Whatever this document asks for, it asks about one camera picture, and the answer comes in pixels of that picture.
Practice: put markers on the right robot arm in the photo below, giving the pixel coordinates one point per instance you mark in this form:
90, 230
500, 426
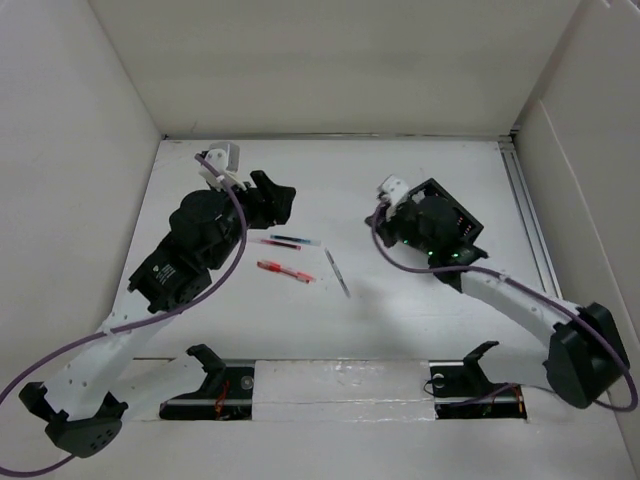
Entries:
585, 354

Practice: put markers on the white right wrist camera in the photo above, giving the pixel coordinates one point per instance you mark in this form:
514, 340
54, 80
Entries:
392, 191

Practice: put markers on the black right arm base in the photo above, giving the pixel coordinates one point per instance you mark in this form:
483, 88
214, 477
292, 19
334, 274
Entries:
462, 391

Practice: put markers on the aluminium side rail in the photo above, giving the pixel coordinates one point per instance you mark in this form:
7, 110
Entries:
527, 282

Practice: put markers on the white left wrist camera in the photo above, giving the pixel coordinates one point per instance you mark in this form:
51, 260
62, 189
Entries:
224, 157

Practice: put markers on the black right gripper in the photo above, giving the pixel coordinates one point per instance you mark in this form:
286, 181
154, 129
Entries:
385, 225

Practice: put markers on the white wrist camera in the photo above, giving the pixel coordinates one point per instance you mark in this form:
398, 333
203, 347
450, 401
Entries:
224, 157
392, 191

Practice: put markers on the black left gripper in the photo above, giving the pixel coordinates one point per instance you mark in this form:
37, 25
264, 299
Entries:
269, 202

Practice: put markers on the red gel pen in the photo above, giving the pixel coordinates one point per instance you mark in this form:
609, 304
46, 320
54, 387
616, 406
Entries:
286, 271

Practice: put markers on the blue ink refill pen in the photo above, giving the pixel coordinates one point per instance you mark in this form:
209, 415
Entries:
297, 240

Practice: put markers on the pink ink refill pen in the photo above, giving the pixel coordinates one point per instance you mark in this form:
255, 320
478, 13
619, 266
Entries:
276, 243

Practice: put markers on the black desk organizer box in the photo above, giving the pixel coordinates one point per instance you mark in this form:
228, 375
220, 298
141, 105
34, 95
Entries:
460, 210

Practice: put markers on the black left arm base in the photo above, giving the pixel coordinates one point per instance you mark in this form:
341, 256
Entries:
226, 393

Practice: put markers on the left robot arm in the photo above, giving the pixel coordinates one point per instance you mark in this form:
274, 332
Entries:
87, 402

